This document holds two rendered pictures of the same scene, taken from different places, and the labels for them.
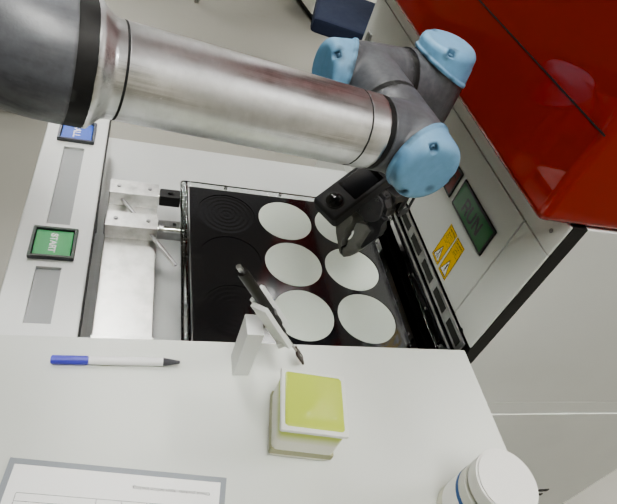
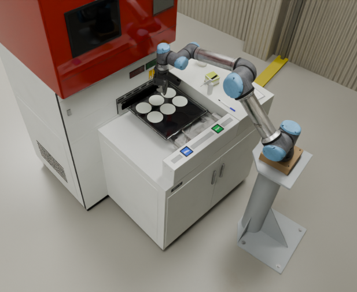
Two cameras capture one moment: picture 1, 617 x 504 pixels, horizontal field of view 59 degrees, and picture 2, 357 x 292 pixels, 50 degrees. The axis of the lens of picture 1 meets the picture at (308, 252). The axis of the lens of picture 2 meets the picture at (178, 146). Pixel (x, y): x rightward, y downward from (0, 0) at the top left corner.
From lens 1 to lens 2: 2.34 m
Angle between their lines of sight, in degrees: 71
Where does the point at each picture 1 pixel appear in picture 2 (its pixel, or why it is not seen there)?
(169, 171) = (151, 160)
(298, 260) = (165, 108)
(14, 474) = not seen: hidden behind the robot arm
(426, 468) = (199, 69)
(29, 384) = (239, 110)
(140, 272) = (198, 130)
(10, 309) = (233, 123)
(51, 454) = not seen: hidden behind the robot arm
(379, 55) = (180, 54)
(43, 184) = (207, 142)
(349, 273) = (158, 99)
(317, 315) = (177, 99)
